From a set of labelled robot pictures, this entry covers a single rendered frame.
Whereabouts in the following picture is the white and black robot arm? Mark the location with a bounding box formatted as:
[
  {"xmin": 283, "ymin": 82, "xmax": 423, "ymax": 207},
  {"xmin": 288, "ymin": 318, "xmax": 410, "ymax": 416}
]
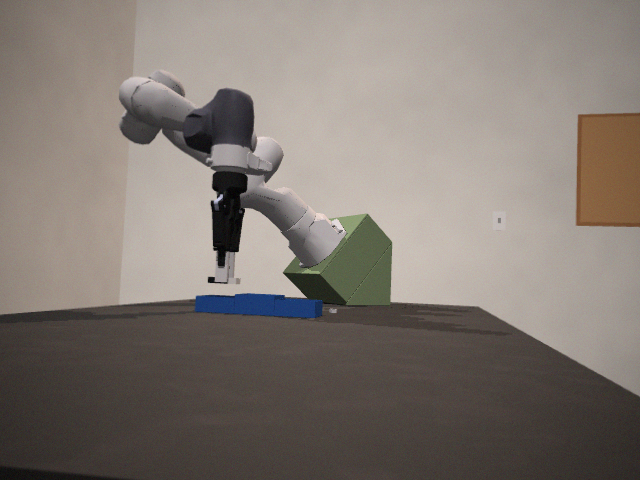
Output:
[{"xmin": 118, "ymin": 70, "xmax": 347, "ymax": 268}]

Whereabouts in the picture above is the blue rack of three bins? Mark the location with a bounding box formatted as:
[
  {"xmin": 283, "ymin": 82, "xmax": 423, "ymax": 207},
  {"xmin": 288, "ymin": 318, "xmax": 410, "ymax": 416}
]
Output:
[{"xmin": 195, "ymin": 293, "xmax": 323, "ymax": 318}]

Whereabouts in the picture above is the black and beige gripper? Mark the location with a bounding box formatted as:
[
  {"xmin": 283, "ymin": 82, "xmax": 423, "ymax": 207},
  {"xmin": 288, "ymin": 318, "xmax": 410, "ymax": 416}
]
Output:
[{"xmin": 211, "ymin": 171, "xmax": 248, "ymax": 282}]

